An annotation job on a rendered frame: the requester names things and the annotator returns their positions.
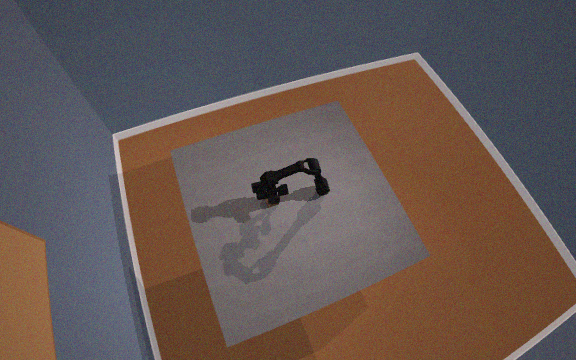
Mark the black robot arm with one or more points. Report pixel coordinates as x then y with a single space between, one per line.
270 178

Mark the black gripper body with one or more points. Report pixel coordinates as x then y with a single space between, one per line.
281 189

